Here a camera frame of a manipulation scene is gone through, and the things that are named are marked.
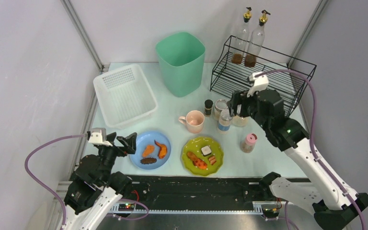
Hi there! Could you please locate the clear bottle blue label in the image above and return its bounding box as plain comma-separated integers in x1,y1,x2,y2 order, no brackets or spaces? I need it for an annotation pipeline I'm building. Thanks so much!
218,108,233,134

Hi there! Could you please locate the glass oil bottle gold spout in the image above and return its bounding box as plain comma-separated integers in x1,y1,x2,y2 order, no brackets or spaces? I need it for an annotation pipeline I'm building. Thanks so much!
231,7,252,64

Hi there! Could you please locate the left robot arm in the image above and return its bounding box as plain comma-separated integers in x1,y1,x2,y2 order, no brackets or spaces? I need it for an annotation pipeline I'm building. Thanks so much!
60,128,137,230

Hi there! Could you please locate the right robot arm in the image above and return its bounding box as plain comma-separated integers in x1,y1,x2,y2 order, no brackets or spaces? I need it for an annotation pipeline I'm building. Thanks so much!
227,90,368,230

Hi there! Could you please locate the open glass jar right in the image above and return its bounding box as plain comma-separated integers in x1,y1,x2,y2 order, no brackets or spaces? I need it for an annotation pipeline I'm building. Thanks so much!
232,105,249,127

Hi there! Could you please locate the open glass jar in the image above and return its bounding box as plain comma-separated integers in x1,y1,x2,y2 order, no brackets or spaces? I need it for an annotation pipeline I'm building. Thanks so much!
232,105,249,127
214,99,230,121

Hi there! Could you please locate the open glass jar left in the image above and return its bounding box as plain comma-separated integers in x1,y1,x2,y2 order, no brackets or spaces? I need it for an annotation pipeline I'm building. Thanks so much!
214,99,230,121

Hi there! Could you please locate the orange fried food piece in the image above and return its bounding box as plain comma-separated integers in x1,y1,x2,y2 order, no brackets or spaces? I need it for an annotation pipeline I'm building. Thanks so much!
142,145,155,158

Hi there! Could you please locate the blue round plate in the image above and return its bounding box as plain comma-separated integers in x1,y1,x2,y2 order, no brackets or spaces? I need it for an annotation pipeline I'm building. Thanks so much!
130,131,172,170

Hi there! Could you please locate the dark brown sea cucumber toy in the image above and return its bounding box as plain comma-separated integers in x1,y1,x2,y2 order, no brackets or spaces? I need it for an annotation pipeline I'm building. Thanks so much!
140,157,157,165

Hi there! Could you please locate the small black-lid spice jar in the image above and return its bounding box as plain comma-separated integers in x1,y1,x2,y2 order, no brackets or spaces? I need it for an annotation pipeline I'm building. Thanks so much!
204,99,213,117

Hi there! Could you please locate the orange chicken wing toy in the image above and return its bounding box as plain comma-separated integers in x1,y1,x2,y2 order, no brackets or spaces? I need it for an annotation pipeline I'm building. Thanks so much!
154,141,168,160

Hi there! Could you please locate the pink-lid spice shaker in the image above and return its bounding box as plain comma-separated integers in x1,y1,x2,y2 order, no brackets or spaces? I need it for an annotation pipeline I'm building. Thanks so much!
240,133,257,153

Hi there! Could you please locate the pink ceramic mug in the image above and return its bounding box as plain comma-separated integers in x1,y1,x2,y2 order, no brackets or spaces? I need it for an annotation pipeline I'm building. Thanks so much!
178,110,205,134

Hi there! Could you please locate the white plastic perforated basket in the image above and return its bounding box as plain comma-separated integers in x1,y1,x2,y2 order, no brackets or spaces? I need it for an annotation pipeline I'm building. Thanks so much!
93,64,158,129

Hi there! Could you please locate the black white sushi cube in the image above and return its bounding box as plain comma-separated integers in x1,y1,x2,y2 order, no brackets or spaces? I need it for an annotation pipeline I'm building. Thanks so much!
201,145,212,157

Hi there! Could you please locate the pink bacon strips toy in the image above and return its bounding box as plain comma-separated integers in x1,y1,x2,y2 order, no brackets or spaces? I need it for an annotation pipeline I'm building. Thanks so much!
208,156,217,165

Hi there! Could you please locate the orange grilled fish toy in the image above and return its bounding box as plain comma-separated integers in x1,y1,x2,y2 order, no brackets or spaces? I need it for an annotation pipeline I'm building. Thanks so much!
186,151,207,170

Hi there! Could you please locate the green plastic waste bin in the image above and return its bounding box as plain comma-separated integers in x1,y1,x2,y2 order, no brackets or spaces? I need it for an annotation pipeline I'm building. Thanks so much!
155,32,206,97

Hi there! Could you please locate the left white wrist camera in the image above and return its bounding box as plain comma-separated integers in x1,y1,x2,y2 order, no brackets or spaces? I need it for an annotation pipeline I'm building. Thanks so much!
87,128,110,146

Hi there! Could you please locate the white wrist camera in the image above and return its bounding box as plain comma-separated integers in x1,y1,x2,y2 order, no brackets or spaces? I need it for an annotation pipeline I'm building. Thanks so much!
247,71,269,97
87,128,110,146

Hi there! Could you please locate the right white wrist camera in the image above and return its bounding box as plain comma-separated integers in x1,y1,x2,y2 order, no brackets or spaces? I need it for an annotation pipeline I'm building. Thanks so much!
247,71,269,97

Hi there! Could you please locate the black wire two-tier rack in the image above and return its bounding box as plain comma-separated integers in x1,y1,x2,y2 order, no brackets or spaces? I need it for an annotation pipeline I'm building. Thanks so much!
209,35,308,123

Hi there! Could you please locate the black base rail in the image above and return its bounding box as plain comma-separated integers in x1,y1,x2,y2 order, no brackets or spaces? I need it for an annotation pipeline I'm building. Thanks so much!
124,175,282,212

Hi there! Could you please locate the right aluminium frame post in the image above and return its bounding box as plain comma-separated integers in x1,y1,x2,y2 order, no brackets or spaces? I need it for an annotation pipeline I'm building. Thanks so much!
287,0,329,67

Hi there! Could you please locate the aluminium frame post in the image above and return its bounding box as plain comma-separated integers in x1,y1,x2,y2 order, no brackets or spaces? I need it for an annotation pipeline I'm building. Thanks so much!
287,0,329,67
60,0,104,72

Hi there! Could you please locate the left aluminium frame post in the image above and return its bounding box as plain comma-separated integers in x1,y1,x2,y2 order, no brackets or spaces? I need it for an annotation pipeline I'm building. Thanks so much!
60,0,104,72

